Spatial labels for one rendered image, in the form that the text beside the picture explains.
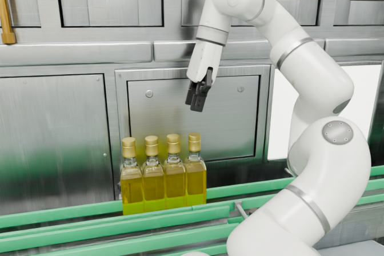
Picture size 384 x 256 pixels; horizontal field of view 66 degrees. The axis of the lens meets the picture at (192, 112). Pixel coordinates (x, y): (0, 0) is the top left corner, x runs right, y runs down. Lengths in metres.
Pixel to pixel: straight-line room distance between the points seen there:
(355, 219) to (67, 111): 0.94
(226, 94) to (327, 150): 0.50
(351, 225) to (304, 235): 0.67
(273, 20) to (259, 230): 0.47
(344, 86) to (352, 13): 0.62
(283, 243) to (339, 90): 0.27
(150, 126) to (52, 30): 0.37
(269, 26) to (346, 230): 0.70
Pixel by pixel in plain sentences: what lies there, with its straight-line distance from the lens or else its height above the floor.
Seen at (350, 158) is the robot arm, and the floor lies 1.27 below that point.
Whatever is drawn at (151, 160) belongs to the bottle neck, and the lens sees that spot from 0.78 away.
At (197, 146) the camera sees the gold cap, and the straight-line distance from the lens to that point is 0.78.
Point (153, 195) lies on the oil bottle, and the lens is 0.81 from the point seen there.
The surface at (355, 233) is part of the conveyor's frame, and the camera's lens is 1.16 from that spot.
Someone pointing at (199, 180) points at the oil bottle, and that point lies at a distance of 0.81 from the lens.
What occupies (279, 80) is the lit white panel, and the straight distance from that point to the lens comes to 0.98.
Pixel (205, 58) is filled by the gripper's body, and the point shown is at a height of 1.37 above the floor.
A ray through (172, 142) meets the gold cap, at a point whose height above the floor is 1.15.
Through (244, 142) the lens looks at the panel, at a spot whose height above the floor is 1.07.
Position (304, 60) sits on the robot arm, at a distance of 0.57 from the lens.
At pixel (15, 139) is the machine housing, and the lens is 0.98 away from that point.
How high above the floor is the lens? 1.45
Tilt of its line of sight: 17 degrees down
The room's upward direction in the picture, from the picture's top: straight up
